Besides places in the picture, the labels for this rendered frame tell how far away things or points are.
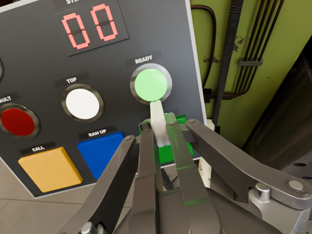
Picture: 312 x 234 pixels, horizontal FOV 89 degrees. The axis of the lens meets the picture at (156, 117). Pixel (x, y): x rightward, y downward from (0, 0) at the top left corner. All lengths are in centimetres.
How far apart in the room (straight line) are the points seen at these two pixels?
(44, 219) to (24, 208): 24
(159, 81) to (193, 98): 6
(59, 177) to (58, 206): 129
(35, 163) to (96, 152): 10
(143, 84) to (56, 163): 19
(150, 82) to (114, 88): 5
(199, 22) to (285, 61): 24
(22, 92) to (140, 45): 17
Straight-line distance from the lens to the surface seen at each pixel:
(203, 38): 47
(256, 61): 50
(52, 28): 25
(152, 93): 22
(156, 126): 16
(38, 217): 171
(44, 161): 32
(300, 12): 47
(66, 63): 24
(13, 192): 198
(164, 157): 27
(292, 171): 62
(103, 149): 27
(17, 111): 29
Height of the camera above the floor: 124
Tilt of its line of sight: 54 degrees down
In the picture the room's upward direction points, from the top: 20 degrees counter-clockwise
